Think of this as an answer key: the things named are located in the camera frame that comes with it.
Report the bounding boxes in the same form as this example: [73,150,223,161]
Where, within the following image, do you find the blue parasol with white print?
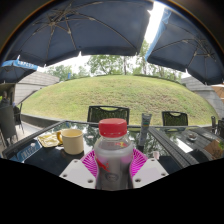
[0,59,39,84]

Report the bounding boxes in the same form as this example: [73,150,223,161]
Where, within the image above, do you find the dark wicker chair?
[12,103,25,134]
[0,104,18,144]

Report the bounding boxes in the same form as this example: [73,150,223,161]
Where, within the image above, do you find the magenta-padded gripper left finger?
[59,149,97,190]

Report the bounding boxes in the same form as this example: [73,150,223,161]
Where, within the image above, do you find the cream mug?
[55,128,85,156]

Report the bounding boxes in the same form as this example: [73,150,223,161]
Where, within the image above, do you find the navy parasol with blue edge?
[145,7,224,86]

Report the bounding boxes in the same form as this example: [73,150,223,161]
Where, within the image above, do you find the upright grey tube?
[139,112,153,146]

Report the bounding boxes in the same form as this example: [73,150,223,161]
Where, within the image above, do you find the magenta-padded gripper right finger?
[131,148,170,190]

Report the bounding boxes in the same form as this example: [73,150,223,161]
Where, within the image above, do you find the black slatted chair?
[161,110,189,127]
[87,105,131,125]

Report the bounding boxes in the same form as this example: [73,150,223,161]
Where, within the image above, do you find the red-capped clear drink bottle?
[93,118,135,192]

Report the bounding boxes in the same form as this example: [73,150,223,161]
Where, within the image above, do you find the blue printed card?
[9,141,43,163]

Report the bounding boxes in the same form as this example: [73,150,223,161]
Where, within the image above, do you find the small round ashtray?
[186,131,198,141]

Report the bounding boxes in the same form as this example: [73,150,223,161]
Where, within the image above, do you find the yellow foil packet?
[37,132,61,148]

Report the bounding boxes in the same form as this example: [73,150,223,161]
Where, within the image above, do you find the person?
[0,91,11,108]

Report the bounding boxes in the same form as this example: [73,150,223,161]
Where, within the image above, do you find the large navy parasol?
[0,0,155,67]

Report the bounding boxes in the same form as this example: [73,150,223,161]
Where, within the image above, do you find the brown paper bag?
[203,139,224,160]

